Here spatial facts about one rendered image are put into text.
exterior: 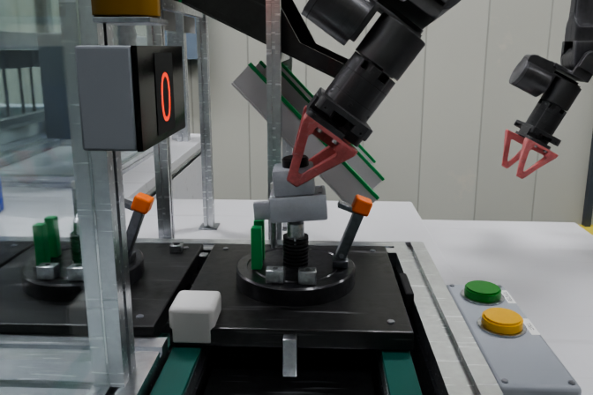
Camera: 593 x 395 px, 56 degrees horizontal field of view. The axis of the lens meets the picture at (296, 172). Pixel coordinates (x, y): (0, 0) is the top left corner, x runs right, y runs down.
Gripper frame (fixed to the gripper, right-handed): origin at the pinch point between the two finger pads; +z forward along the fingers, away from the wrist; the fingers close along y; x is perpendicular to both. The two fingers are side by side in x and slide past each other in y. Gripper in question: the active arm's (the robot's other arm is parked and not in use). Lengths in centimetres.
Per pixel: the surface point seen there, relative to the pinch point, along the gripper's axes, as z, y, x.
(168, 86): -3.4, 17.8, -14.3
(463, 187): 5, -319, 140
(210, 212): 28, -52, -3
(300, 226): 4.7, 0.8, 3.9
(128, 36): 19, -116, -54
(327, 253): 6.9, -3.8, 9.7
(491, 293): -2.4, 3.7, 25.1
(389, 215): 8, -62, 31
